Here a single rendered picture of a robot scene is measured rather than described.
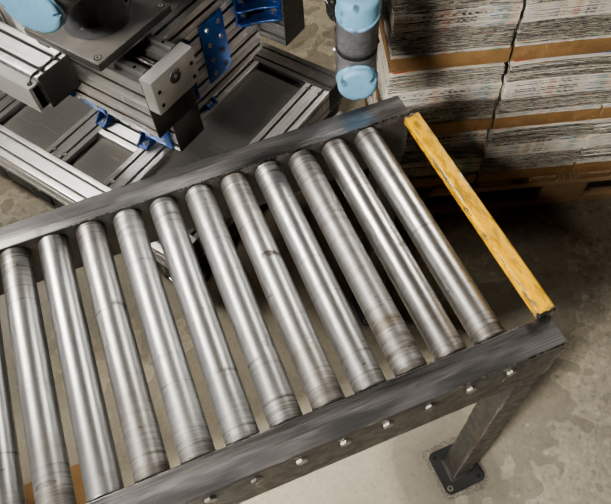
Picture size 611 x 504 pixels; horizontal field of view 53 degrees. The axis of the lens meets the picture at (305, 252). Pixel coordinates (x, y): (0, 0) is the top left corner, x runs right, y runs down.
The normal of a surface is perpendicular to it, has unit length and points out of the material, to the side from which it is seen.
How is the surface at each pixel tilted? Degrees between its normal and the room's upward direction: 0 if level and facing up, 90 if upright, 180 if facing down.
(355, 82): 90
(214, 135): 0
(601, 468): 0
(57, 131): 0
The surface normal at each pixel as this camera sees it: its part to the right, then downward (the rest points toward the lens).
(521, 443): -0.05, -0.53
